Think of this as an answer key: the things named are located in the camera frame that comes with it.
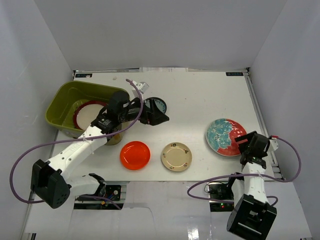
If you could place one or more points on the orange plate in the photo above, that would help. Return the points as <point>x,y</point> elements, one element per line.
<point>135,155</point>

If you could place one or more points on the left blue table label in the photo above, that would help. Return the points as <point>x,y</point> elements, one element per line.
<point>83,75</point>

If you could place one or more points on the teal and red floral plate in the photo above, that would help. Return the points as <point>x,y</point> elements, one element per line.
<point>221,134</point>

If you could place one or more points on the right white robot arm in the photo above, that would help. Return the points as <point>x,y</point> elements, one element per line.
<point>252,216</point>

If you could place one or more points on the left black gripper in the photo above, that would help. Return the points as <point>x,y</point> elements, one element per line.
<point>146,113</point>

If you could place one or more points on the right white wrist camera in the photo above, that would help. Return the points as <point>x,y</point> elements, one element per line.
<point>273,143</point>

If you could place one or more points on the cream floral plate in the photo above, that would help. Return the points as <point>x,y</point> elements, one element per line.
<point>176,157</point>

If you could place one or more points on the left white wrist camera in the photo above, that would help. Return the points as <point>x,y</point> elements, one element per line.
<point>141,86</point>

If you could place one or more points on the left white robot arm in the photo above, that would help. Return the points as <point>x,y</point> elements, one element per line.
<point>50,179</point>

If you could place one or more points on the small blue patterned dish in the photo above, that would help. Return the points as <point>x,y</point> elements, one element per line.
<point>161,105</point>

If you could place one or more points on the olive green plastic bin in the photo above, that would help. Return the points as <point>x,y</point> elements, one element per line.
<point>68,100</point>

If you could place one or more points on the right blue table label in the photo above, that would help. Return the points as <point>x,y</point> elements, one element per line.
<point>234,74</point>

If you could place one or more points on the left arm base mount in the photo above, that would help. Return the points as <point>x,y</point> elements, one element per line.
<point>112,192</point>

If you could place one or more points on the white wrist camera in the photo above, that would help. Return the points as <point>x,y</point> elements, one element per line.
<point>141,86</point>
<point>273,143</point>

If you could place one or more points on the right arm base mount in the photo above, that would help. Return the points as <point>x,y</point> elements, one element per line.
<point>219,191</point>

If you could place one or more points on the red rimmed cream plate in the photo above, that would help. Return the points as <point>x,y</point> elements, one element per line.
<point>86,113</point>

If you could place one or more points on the blue table label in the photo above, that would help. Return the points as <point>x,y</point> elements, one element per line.
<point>83,75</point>
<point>234,74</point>

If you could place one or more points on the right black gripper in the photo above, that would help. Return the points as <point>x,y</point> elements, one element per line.
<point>245,137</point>

